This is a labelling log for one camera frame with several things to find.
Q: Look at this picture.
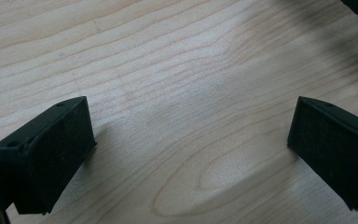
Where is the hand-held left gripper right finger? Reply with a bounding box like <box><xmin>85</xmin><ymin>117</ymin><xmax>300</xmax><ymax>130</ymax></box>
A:
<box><xmin>286</xmin><ymin>95</ymin><xmax>358</xmax><ymax>213</ymax></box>

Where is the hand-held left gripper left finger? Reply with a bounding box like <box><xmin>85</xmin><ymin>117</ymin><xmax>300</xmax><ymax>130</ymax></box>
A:
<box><xmin>0</xmin><ymin>95</ymin><xmax>98</xmax><ymax>216</ymax></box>

